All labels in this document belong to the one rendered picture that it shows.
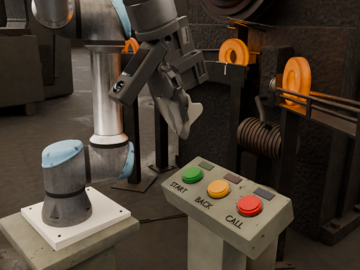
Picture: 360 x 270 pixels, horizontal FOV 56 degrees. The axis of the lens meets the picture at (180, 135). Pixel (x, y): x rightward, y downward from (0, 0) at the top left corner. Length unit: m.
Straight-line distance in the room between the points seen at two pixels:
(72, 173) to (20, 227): 0.25
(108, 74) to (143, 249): 0.78
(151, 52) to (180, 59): 0.06
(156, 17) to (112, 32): 0.45
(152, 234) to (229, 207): 0.98
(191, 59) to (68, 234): 0.66
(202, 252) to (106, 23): 0.63
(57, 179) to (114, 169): 0.16
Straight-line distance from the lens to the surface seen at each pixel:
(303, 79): 1.10
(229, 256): 0.66
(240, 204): 0.59
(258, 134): 1.27
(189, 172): 0.69
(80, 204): 1.07
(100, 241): 1.05
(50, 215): 1.09
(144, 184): 1.96
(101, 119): 1.01
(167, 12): 0.54
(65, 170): 1.02
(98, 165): 1.02
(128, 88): 0.53
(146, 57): 0.54
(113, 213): 1.12
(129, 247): 1.50
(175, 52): 0.58
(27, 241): 1.10
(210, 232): 0.65
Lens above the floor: 0.90
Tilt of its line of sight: 19 degrees down
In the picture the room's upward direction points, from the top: straight up
